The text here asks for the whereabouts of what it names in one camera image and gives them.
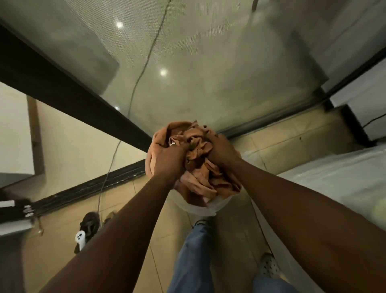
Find person's right hand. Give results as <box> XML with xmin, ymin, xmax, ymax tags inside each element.
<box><xmin>204</xmin><ymin>128</ymin><xmax>242</xmax><ymax>170</ymax></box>

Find person's left hand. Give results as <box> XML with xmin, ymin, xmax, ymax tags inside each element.
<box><xmin>153</xmin><ymin>141</ymin><xmax>191</xmax><ymax>182</ymax></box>

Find orange cloth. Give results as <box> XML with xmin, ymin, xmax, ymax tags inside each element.
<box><xmin>145</xmin><ymin>120</ymin><xmax>242</xmax><ymax>208</ymax></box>

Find person's left forearm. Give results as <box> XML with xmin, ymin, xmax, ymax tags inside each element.
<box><xmin>39</xmin><ymin>173</ymin><xmax>188</xmax><ymax>293</ymax></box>

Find person's right forearm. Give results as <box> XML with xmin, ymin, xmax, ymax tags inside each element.
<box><xmin>227</xmin><ymin>158</ymin><xmax>386</xmax><ymax>293</ymax></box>

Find dark skirting strip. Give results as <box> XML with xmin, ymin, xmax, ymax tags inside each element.
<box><xmin>29</xmin><ymin>159</ymin><xmax>147</xmax><ymax>216</ymax></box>

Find brown sandal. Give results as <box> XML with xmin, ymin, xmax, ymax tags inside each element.
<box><xmin>74</xmin><ymin>211</ymin><xmax>102</xmax><ymax>255</ymax></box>

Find blue jeans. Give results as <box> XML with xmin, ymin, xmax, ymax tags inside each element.
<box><xmin>167</xmin><ymin>224</ymin><xmax>300</xmax><ymax>293</ymax></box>

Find small white device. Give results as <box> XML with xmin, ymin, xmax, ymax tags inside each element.
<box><xmin>74</xmin><ymin>231</ymin><xmax>87</xmax><ymax>253</ymax></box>

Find white plastic-covered mattress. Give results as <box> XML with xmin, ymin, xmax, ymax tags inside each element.
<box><xmin>241</xmin><ymin>144</ymin><xmax>386</xmax><ymax>293</ymax></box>

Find white perforated clog shoe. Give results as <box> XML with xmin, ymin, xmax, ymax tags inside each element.
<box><xmin>258</xmin><ymin>253</ymin><xmax>281</xmax><ymax>279</ymax></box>

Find black and white object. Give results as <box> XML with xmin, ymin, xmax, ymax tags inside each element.
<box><xmin>0</xmin><ymin>198</ymin><xmax>35</xmax><ymax>225</ymax></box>

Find dark sliding door rail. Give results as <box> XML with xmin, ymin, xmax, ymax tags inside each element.
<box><xmin>217</xmin><ymin>88</ymin><xmax>335</xmax><ymax>140</ymax></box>

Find thin hanging cable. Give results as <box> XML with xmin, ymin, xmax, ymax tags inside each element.
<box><xmin>96</xmin><ymin>0</ymin><xmax>173</xmax><ymax>214</ymax></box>

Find dark wooden frame beam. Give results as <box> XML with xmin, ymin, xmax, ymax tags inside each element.
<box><xmin>0</xmin><ymin>20</ymin><xmax>153</xmax><ymax>152</ymax></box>

